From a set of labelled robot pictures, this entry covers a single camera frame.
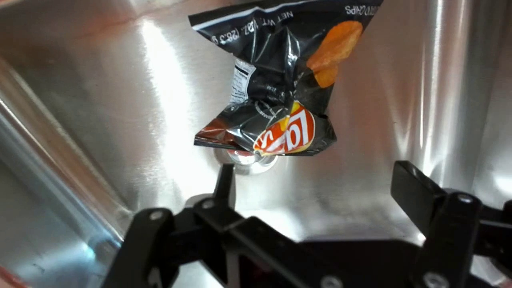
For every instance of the black chips pack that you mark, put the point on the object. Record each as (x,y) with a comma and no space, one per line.
(286,61)

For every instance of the chrome sink drain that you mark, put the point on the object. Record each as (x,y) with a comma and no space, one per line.
(243,161)

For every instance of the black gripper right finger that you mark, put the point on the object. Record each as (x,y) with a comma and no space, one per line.
(456,225)

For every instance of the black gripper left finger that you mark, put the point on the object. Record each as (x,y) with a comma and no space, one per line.
(237,251)

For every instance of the stainless steel sink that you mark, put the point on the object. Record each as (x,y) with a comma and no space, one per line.
(101,101)

